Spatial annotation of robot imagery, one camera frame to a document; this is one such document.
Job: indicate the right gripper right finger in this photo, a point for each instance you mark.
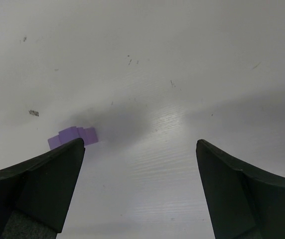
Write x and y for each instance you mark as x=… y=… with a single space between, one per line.
x=244 y=201

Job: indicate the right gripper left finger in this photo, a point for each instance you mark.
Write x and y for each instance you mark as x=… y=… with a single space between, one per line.
x=35 y=195

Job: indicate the purple cube block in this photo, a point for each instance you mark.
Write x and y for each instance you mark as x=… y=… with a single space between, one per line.
x=68 y=134

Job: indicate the purple rectangular block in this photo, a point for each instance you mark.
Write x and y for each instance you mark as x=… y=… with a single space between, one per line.
x=88 y=135

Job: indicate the purple window block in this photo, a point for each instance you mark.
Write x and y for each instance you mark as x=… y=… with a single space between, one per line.
x=54 y=142

